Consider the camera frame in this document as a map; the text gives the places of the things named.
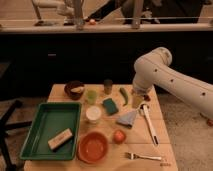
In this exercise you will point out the blue folded cloth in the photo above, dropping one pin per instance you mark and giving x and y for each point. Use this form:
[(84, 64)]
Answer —
[(127, 119)]

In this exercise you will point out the green translucent cup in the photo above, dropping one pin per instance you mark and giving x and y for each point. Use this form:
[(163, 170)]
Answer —
[(91, 97)]

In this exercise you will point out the silver fork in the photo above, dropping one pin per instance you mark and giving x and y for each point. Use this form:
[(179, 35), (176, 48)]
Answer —
[(133, 156)]

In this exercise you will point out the green plastic tray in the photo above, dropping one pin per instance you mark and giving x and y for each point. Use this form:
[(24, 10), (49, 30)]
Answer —
[(51, 119)]

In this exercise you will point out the red tomato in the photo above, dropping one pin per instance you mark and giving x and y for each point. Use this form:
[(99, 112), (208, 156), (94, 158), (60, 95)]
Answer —
[(119, 136)]

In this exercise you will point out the yellow banana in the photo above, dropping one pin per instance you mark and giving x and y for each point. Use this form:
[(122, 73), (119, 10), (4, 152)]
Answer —
[(77, 89)]

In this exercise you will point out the red bowl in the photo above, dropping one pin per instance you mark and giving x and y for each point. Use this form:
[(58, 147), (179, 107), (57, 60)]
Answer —
[(92, 147)]

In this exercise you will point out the white handled utensil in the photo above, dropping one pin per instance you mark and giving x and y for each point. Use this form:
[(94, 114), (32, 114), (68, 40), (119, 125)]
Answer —
[(145, 110)]

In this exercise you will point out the black office chair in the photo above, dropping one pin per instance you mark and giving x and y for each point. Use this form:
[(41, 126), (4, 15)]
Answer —
[(4, 128)]

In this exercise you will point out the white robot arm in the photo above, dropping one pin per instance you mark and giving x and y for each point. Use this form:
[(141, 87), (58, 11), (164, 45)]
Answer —
[(153, 69)]

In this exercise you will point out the dried red chili bunch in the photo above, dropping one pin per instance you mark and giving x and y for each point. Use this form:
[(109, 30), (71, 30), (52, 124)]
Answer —
[(147, 98)]

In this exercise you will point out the wooden block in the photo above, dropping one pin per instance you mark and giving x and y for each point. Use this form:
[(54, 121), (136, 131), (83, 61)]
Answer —
[(60, 139)]

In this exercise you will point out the white cup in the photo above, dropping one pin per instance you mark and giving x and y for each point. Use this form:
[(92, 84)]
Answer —
[(93, 114)]

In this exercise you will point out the dark olive can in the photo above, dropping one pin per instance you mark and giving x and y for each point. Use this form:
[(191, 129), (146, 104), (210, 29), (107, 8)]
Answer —
[(108, 86)]

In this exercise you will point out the dark maroon bowl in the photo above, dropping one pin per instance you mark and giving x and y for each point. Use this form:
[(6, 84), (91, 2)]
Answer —
[(73, 84)]

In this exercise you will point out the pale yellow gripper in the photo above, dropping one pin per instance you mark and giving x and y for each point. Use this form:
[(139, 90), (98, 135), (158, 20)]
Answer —
[(136, 100)]

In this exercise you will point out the teal sponge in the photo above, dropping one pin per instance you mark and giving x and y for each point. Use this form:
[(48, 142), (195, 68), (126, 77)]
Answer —
[(110, 106)]

